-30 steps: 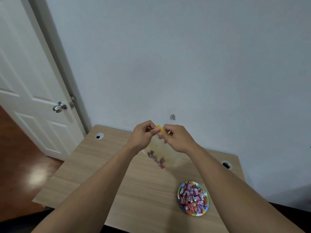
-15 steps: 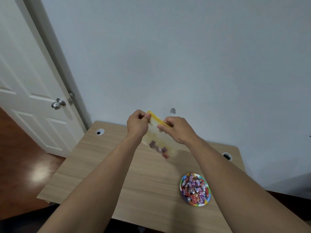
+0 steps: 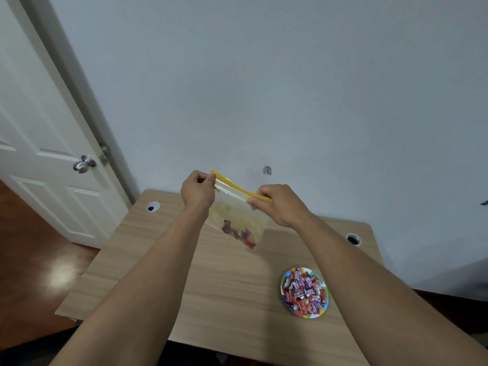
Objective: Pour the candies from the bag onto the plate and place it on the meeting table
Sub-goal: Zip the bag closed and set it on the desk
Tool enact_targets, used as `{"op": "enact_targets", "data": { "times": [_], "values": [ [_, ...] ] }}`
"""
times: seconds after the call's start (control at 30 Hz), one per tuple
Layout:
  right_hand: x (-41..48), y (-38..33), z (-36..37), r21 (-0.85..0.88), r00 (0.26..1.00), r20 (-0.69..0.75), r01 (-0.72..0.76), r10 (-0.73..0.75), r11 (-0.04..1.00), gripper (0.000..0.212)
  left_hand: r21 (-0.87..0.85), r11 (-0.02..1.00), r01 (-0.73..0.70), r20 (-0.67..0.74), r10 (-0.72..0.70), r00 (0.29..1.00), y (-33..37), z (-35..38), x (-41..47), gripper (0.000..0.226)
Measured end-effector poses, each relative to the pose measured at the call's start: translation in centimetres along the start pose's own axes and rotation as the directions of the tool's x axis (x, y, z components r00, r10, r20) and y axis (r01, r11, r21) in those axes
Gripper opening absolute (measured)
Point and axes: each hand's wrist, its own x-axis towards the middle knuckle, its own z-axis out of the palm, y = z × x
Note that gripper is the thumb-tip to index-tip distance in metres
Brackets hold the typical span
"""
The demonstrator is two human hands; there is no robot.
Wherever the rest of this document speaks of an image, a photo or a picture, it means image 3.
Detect person's left hand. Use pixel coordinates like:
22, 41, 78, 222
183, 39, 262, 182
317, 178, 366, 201
180, 170, 217, 210

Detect person's right hand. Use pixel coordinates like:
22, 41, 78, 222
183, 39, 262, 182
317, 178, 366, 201
246, 184, 314, 230

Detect clear yellow-zip plastic bag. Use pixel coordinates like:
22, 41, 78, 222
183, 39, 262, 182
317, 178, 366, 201
205, 170, 273, 250

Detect person's right forearm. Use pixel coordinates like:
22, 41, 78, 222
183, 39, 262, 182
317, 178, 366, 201
290, 214, 488, 366

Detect person's left forearm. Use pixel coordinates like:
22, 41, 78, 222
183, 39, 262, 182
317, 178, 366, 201
49, 204, 211, 366

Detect candies inside plastic bag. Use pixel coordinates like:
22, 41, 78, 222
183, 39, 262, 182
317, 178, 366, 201
222, 220, 257, 250

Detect wooden desk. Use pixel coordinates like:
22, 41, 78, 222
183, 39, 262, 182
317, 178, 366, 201
54, 189, 385, 366

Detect colourful round plate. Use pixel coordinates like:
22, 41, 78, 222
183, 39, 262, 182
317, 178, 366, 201
280, 267, 329, 319

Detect pile of wrapped candies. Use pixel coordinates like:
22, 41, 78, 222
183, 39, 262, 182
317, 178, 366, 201
283, 268, 328, 316

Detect white panel door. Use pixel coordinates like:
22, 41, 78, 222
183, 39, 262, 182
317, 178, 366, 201
0, 0, 130, 249

